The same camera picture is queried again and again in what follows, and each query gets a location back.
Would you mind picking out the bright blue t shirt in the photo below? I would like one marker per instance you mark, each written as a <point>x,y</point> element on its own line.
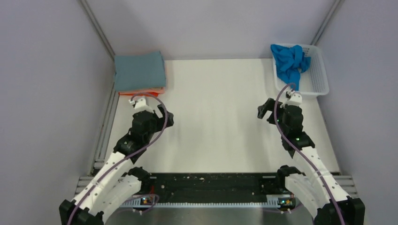
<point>291,62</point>

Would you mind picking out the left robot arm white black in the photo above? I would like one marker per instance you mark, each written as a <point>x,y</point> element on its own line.
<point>118,179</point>

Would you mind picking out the white plastic laundry basket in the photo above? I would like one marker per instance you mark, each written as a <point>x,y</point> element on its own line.
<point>314,81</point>

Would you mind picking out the aluminium frame rail front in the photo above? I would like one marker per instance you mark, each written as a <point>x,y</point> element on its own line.
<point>345,181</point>

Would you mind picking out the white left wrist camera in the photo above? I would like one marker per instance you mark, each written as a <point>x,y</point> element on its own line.
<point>140,105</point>

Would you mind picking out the aluminium frame post right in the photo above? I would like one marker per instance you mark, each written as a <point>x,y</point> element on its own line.
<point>326,21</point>

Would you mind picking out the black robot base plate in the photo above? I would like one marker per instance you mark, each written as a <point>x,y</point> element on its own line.
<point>218,189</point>

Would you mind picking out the grey blue t shirt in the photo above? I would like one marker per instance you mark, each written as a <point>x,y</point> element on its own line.
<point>139,72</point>

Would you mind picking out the white slotted cable duct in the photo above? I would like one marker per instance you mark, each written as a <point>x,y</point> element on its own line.
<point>211,205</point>

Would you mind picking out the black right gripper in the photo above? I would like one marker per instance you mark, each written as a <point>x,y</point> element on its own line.
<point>269,105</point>

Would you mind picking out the aluminium frame post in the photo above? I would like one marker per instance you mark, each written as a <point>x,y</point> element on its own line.
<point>326,21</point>
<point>97,28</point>

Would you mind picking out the orange folded t shirt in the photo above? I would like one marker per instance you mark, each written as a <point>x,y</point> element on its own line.
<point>142,92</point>

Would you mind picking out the aluminium side rail left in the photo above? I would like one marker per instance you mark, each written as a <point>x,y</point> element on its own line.
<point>100,148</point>

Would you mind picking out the pink folded t shirt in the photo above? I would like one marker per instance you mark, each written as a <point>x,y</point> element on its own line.
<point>161,90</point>

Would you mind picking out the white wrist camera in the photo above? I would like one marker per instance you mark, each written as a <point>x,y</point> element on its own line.
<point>140,105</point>
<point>293,98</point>

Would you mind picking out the aluminium frame post left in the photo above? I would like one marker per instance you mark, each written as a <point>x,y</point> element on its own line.
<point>97,28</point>

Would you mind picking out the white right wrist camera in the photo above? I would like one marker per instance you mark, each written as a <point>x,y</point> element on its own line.
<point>293,98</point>

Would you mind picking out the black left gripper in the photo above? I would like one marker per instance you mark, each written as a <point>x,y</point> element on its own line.
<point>161,108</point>

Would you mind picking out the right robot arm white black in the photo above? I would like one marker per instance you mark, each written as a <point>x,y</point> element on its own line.
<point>312,183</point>

